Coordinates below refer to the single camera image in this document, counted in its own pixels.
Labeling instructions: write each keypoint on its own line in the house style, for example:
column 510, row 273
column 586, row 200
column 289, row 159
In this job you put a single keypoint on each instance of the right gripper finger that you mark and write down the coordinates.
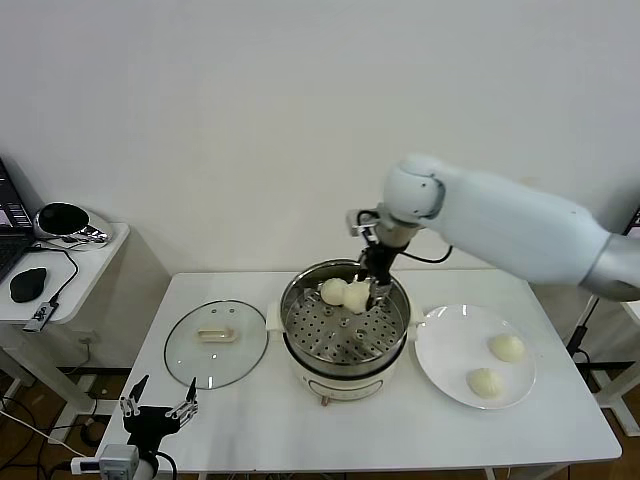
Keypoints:
column 363, row 272
column 382, row 294

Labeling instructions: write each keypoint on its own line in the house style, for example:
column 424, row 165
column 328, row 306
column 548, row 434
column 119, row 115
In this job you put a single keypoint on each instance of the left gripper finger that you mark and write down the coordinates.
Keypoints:
column 191, row 397
column 139, row 390

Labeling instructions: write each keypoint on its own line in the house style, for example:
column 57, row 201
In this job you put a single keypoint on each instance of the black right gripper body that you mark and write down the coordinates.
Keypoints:
column 381, row 264

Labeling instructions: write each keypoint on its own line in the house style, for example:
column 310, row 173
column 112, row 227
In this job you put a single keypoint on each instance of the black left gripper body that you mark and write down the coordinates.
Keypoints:
column 147, row 425

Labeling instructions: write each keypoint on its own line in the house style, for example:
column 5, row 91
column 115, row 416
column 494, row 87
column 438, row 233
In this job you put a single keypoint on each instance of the white steamed baozi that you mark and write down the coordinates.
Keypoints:
column 330, row 291
column 506, row 347
column 356, row 299
column 484, row 383

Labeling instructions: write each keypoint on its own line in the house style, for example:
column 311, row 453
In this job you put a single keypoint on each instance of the round glass pot lid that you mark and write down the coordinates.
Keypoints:
column 225, row 360

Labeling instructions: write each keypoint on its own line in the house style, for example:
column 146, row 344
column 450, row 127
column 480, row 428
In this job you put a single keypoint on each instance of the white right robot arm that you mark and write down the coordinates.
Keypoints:
column 500, row 225

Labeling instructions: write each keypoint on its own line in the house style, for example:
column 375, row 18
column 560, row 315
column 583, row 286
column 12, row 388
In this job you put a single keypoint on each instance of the perforated steel steamer basket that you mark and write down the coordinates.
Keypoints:
column 330, row 340

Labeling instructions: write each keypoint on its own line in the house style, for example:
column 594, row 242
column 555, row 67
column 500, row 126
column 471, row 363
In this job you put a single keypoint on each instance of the white power strip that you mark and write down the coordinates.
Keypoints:
column 86, row 384

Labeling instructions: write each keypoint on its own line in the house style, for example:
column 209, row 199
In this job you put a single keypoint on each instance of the round brown floor object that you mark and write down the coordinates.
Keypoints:
column 93, row 434

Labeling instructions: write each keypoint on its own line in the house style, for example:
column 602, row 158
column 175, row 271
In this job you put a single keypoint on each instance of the round white plate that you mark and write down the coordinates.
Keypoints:
column 450, row 360

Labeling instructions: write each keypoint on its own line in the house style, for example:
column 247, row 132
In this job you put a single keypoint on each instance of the cream electric cooking pot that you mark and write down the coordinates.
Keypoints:
column 345, row 387

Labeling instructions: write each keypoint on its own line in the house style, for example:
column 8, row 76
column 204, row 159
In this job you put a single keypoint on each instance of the silver usb hub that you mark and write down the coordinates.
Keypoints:
column 41, row 316

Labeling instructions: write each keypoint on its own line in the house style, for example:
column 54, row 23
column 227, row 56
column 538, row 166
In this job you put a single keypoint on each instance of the black computer mouse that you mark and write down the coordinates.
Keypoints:
column 29, row 285

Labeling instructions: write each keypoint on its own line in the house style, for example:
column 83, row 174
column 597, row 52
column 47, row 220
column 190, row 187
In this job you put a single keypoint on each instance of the black open laptop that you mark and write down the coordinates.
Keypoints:
column 635, row 225
column 10, row 240

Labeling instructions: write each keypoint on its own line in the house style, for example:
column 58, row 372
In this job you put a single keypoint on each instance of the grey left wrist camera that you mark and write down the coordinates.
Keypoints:
column 119, row 460

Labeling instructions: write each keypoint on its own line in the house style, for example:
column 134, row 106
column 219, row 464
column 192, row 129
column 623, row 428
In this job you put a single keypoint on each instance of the white wall socket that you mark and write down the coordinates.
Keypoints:
column 90, row 341

